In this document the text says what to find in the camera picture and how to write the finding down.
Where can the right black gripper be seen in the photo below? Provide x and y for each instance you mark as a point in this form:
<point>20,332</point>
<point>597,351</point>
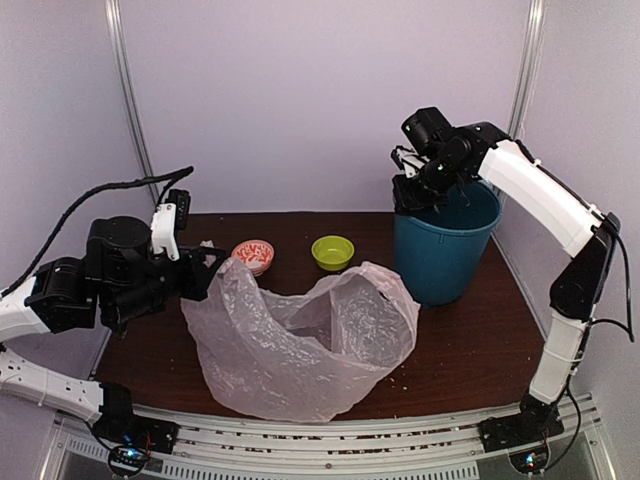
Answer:
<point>407,204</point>

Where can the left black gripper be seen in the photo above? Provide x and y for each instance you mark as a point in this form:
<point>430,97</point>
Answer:
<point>197,279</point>

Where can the blue plastic trash bin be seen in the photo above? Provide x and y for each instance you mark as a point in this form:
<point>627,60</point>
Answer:
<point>437,251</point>

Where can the pink plastic trash bag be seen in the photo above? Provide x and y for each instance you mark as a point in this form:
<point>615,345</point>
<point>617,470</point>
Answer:
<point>301,358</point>

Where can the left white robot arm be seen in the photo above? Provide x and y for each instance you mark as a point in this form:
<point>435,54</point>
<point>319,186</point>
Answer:
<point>123,276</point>

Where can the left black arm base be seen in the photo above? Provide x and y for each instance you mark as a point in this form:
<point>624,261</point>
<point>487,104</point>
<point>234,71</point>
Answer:
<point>129,439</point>

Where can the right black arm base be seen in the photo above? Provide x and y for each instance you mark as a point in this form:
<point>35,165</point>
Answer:
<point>524,435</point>

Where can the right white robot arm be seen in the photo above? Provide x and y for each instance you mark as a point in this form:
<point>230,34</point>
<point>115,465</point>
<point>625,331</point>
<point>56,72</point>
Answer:
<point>441,155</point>

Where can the red patterned white bowl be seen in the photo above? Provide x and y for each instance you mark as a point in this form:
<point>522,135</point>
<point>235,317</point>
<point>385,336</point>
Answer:
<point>257,255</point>

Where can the green plastic bowl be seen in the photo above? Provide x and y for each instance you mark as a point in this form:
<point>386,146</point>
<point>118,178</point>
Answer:
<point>332,252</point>

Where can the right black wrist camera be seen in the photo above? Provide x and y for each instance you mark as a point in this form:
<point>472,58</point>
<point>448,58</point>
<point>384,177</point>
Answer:
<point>409,161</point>

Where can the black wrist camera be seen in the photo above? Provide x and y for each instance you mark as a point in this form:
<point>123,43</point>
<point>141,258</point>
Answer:
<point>409,161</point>
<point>171,215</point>

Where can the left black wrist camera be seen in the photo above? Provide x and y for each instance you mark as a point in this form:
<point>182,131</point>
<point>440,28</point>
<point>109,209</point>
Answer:
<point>171,215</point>

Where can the right aluminium frame post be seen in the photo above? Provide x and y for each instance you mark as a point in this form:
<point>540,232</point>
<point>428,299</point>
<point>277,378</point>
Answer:
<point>529,66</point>

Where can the aluminium frame post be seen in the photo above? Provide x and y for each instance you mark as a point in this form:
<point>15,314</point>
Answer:
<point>529,66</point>
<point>118,42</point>

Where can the left aluminium frame post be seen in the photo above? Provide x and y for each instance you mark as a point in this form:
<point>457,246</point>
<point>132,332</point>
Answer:
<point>118,42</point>

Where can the aluminium front rail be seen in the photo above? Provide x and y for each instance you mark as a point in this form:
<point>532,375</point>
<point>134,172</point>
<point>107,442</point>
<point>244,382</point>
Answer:
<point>445,446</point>

